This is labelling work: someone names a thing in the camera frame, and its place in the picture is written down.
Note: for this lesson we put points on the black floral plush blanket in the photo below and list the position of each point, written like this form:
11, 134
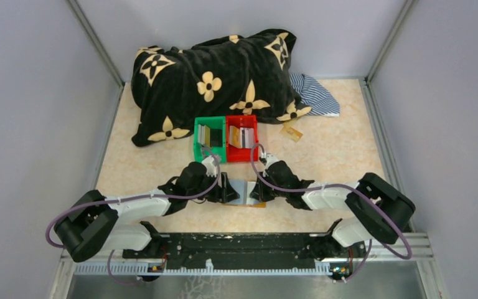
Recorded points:
231, 75

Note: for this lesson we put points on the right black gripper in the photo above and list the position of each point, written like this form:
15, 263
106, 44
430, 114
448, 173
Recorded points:
261, 189

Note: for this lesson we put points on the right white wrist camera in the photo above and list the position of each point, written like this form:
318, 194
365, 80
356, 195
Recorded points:
267, 159

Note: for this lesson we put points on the silver striped card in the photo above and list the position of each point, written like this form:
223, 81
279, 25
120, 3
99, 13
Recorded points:
246, 137

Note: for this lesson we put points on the cards in green bin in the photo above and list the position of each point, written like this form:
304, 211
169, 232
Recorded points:
209, 137

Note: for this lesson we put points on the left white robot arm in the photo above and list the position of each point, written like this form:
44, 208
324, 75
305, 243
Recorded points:
97, 223

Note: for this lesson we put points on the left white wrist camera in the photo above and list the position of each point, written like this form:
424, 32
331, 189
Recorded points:
212, 166

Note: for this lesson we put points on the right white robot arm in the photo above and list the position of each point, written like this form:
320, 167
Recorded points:
380, 211

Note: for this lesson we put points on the gold card in red bin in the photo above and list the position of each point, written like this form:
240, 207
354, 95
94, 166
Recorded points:
234, 137

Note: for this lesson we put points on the translucent yellow card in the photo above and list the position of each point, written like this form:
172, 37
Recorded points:
291, 133

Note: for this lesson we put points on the blue striped cloth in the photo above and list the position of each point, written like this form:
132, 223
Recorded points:
315, 95

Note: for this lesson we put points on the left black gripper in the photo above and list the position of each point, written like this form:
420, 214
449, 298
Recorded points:
224, 188

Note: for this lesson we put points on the tan leather card holder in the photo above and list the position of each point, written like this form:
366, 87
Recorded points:
241, 194

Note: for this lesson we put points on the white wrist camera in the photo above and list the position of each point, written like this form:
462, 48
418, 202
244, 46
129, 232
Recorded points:
212, 166
267, 159

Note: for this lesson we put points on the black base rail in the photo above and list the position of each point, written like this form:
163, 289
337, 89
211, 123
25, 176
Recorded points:
271, 251

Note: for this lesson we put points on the green plastic bin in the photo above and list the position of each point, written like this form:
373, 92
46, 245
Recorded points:
213, 122

